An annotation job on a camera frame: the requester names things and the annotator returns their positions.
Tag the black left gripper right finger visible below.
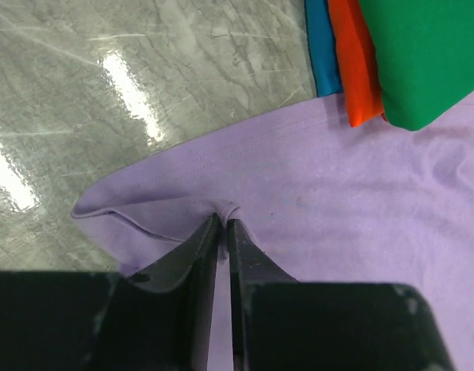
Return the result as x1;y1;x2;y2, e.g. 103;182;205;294
227;220;454;370

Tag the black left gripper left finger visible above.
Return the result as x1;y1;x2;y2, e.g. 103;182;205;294
0;214;221;370

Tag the lavender t shirt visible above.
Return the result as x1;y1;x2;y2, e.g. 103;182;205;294
71;91;474;370

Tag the orange folded t shirt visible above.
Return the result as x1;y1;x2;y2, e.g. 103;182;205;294
328;0;384;128

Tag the blue folded t shirt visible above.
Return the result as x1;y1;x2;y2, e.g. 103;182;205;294
304;0;343;97

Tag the green folded t shirt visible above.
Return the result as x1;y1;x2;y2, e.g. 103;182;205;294
360;0;474;131

